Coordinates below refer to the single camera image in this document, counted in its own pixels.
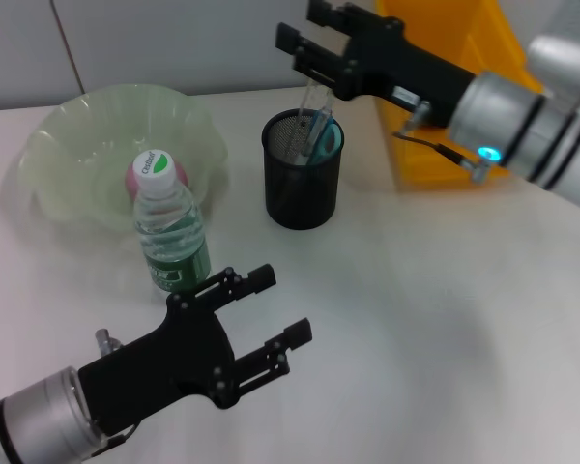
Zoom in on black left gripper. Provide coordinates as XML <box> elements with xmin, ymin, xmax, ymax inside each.
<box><xmin>79</xmin><ymin>264</ymin><xmax>313</xmax><ymax>435</ymax></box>

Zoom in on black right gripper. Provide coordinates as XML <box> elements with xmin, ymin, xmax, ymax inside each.
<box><xmin>275</xmin><ymin>0</ymin><xmax>479</xmax><ymax>130</ymax></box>

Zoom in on clear plastic ruler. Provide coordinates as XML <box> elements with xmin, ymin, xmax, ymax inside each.
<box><xmin>289</xmin><ymin>76</ymin><xmax>328</xmax><ymax>163</ymax></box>

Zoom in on blue scissors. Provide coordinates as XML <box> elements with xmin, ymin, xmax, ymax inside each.
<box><xmin>308</xmin><ymin>120</ymin><xmax>344</xmax><ymax>166</ymax></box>

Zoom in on clear water bottle green label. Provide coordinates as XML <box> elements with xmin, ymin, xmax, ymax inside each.
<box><xmin>132</xmin><ymin>149</ymin><xmax>213</xmax><ymax>294</ymax></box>

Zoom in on pink peach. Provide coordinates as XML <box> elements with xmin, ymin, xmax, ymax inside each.
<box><xmin>124</xmin><ymin>161</ymin><xmax>189</xmax><ymax>199</ymax></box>

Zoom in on black mesh pen holder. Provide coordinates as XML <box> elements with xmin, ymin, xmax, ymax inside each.
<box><xmin>260</xmin><ymin>108</ymin><xmax>345</xmax><ymax>231</ymax></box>

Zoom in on pale green wavy glass plate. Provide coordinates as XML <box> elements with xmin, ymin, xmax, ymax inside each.
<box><xmin>17</xmin><ymin>82</ymin><xmax>229</xmax><ymax>233</ymax></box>

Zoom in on yellow plastic bin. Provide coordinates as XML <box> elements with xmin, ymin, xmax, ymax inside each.
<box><xmin>372</xmin><ymin>0</ymin><xmax>545</xmax><ymax>192</ymax></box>

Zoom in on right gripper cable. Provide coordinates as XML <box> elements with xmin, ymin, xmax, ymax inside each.
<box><xmin>391</xmin><ymin>99</ymin><xmax>494</xmax><ymax>185</ymax></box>

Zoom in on left gripper cable with plug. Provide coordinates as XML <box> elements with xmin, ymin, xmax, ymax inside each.
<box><xmin>94</xmin><ymin>328</ymin><xmax>144</xmax><ymax>458</ymax></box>

